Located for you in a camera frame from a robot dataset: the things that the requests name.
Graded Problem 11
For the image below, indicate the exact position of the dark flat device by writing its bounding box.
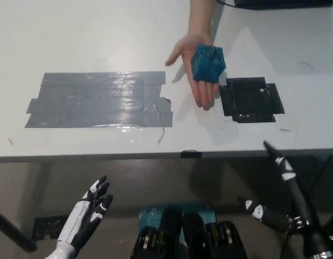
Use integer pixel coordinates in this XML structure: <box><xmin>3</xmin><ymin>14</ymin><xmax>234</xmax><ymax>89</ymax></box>
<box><xmin>233</xmin><ymin>0</ymin><xmax>333</xmax><ymax>10</ymax></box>

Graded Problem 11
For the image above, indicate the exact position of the person's bare hand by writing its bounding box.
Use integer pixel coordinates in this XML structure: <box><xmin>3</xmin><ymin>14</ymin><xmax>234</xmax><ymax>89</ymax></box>
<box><xmin>165</xmin><ymin>33</ymin><xmax>221</xmax><ymax>111</ymax></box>

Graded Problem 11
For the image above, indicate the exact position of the black floor tape patch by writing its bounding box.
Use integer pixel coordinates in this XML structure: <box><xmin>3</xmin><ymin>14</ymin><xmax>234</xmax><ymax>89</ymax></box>
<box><xmin>31</xmin><ymin>214</ymin><xmax>70</xmax><ymax>241</ymax></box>

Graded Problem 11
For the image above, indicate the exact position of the black table leg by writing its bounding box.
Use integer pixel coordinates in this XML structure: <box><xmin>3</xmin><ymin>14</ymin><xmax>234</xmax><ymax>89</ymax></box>
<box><xmin>0</xmin><ymin>208</ymin><xmax>38</xmax><ymax>253</ymax></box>

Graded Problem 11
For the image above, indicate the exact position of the black tape square patch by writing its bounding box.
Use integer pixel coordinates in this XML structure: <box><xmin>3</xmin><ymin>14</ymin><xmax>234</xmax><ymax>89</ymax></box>
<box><xmin>218</xmin><ymin>77</ymin><xmax>286</xmax><ymax>124</ymax></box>

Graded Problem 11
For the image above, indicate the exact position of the grey duct tape patch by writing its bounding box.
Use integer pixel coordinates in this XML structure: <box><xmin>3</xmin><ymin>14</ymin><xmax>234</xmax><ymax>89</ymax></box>
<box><xmin>24</xmin><ymin>71</ymin><xmax>174</xmax><ymax>129</ymax></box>

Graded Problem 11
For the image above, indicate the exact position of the small black tape strip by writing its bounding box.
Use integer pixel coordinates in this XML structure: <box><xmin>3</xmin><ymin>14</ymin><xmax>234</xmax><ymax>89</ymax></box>
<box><xmin>180</xmin><ymin>149</ymin><xmax>204</xmax><ymax>159</ymax></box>

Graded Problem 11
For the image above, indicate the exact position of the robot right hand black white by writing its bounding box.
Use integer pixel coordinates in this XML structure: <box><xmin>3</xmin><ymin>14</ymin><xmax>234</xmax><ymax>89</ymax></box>
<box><xmin>237</xmin><ymin>140</ymin><xmax>333</xmax><ymax>254</ymax></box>

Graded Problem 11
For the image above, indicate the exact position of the blue crinkly cube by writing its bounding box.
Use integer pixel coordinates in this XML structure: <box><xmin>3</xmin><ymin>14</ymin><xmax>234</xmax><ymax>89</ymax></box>
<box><xmin>190</xmin><ymin>43</ymin><xmax>227</xmax><ymax>83</ymax></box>

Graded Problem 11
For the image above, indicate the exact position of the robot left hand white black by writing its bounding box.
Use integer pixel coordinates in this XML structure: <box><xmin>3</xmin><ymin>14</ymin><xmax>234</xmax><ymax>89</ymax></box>
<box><xmin>56</xmin><ymin>175</ymin><xmax>114</xmax><ymax>250</ymax></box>

